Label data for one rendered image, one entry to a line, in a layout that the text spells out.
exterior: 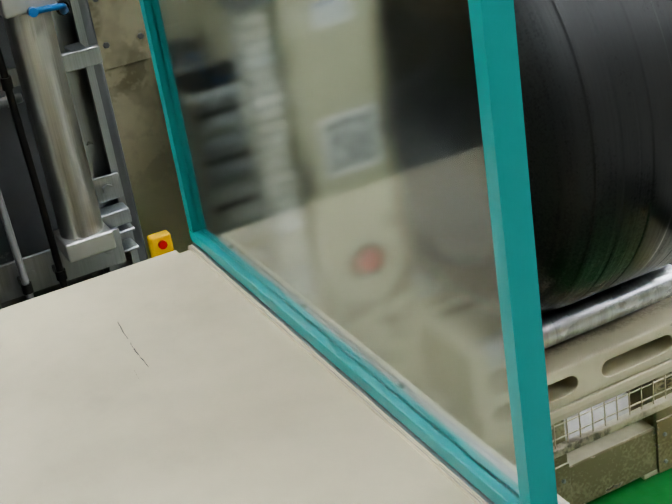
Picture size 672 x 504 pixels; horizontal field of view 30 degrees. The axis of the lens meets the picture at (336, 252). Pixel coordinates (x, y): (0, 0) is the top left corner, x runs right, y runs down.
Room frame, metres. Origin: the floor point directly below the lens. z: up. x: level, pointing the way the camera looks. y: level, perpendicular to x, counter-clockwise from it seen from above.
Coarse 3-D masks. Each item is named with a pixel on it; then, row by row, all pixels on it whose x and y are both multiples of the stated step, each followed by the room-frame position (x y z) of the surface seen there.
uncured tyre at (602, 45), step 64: (576, 0) 1.35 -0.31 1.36; (640, 0) 1.37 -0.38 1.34; (576, 64) 1.32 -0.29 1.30; (640, 64) 1.34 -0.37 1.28; (576, 128) 1.31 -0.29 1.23; (640, 128) 1.32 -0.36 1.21; (576, 192) 1.31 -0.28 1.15; (640, 192) 1.32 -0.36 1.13; (576, 256) 1.33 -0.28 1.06; (640, 256) 1.38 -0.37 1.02
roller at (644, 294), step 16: (656, 272) 1.52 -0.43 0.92; (624, 288) 1.49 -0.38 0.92; (640, 288) 1.49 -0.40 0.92; (656, 288) 1.50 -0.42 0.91; (576, 304) 1.46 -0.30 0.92; (592, 304) 1.46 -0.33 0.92; (608, 304) 1.47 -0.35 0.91; (624, 304) 1.47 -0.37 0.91; (640, 304) 1.48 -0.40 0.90; (544, 320) 1.44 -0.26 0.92; (560, 320) 1.44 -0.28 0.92; (576, 320) 1.44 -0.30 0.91; (592, 320) 1.45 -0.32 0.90; (608, 320) 1.46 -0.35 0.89; (544, 336) 1.42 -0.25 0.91; (560, 336) 1.43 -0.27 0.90
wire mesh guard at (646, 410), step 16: (656, 400) 2.10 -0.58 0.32; (576, 416) 2.02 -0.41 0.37; (592, 416) 2.03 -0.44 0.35; (608, 416) 2.05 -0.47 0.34; (624, 416) 2.07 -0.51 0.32; (640, 416) 2.07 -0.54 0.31; (592, 432) 2.03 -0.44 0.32; (608, 432) 2.04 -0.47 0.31; (560, 448) 2.00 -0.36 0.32; (576, 448) 2.01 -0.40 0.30
